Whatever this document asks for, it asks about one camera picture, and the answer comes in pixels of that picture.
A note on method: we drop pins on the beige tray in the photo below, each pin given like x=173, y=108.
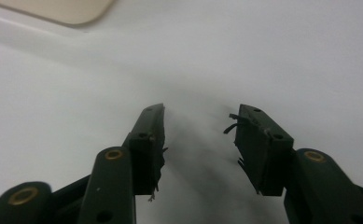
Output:
x=58, y=11

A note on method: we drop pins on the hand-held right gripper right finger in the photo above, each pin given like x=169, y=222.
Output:
x=263, y=152

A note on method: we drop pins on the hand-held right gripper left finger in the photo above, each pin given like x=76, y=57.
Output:
x=146, y=149

